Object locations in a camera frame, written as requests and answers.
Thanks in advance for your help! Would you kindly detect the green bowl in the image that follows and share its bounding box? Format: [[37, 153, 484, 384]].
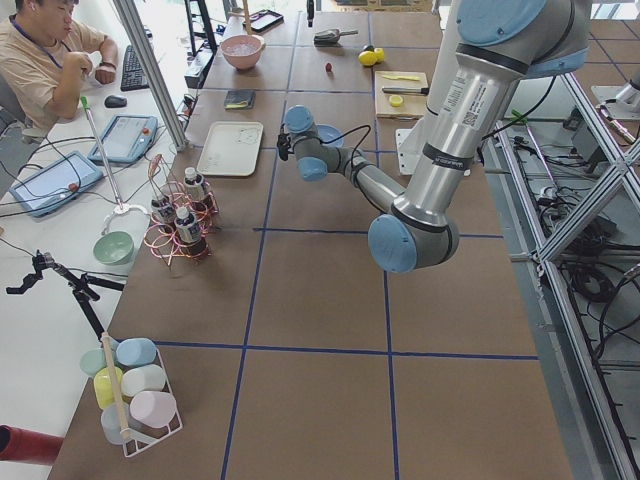
[[93, 231, 134, 266]]

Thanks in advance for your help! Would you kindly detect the grey folded cloth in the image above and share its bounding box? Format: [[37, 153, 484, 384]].
[[224, 89, 256, 110]]

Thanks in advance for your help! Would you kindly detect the yellow lemon outer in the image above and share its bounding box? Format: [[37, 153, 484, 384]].
[[374, 47, 385, 63]]

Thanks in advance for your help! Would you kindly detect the black camera tripod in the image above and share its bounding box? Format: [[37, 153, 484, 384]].
[[5, 250, 126, 346]]

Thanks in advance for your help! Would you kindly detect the cream bear tray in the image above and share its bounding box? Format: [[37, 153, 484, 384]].
[[196, 121, 264, 177]]

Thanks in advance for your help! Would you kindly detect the blue plate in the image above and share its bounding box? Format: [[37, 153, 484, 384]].
[[316, 124, 344, 148]]

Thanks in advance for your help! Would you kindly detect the pink bowl of ice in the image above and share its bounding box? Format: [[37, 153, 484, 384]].
[[220, 35, 266, 70]]

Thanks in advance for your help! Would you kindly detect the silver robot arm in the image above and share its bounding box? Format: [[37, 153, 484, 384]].
[[277, 1, 592, 273]]

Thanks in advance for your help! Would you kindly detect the yellow plastic knife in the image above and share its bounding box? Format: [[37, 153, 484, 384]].
[[381, 74, 421, 82]]

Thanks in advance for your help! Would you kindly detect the black computer mouse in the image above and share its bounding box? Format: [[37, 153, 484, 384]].
[[104, 95, 128, 109]]

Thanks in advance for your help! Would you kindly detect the white wire cup rack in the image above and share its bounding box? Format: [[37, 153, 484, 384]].
[[80, 332, 183, 458]]

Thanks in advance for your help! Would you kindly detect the black keyboard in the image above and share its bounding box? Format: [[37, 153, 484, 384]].
[[120, 45, 149, 92]]

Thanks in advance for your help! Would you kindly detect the blue tablet pendant near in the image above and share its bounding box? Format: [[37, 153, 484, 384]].
[[9, 151, 104, 218]]

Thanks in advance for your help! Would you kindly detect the blue tablet pendant far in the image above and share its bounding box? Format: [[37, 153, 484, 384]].
[[100, 114, 159, 165]]

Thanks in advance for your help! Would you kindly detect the seated person beige shirt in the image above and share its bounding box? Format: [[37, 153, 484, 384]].
[[1, 0, 118, 131]]

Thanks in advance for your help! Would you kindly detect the wooden cutting board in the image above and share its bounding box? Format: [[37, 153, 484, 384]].
[[374, 71, 429, 119]]

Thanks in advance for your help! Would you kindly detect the yellow lemon near board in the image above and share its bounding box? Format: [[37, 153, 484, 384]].
[[358, 50, 378, 67]]

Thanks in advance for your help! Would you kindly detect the steel rod black cap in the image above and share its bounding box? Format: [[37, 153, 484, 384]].
[[381, 87, 430, 96]]

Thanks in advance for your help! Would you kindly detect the blue tablet pendant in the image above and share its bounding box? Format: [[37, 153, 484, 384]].
[[9, 151, 104, 218], [100, 114, 159, 165]]

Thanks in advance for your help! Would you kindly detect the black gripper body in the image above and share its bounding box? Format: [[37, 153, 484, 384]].
[[277, 127, 294, 161]]

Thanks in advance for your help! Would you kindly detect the tea bottle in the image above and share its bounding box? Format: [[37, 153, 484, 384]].
[[175, 206, 208, 257], [151, 191, 176, 234], [184, 167, 208, 212]]

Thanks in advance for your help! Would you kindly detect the lemon half slice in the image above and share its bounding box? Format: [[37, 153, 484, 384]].
[[389, 94, 404, 108]]

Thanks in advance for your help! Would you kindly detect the metal ice scoop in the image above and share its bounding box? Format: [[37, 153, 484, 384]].
[[313, 29, 359, 46]]

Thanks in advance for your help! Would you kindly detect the copper wire bottle rack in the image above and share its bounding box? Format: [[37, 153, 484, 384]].
[[143, 154, 219, 265]]

